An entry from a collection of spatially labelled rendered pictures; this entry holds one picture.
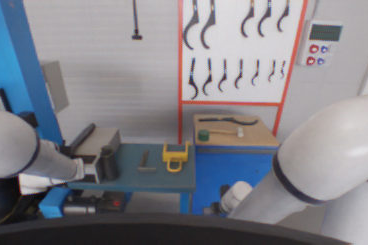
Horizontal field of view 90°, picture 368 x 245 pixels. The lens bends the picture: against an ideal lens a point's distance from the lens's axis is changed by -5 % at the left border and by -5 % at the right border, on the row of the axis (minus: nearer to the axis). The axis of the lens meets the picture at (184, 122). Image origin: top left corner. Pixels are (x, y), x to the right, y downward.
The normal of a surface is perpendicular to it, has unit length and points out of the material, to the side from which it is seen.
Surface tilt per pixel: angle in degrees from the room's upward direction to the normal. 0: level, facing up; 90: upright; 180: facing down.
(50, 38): 90
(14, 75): 90
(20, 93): 90
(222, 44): 90
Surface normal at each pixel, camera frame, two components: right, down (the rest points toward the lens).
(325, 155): -0.69, -0.03
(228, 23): -0.02, 0.45
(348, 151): -0.45, -0.01
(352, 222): -0.78, 0.23
